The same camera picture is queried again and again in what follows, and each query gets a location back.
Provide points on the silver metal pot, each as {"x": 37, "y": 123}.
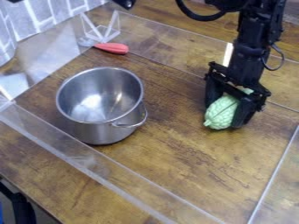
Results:
{"x": 101, "y": 104}

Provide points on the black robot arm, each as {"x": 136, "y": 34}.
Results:
{"x": 260, "y": 20}

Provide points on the green bumpy bitter gourd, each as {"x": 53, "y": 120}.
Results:
{"x": 221, "y": 111}

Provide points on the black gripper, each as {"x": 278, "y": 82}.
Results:
{"x": 238, "y": 80}

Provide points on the clear acrylic enclosure wall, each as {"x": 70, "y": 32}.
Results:
{"x": 177, "y": 172}

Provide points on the clear acrylic triangular bracket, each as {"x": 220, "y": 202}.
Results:
{"x": 100, "y": 33}

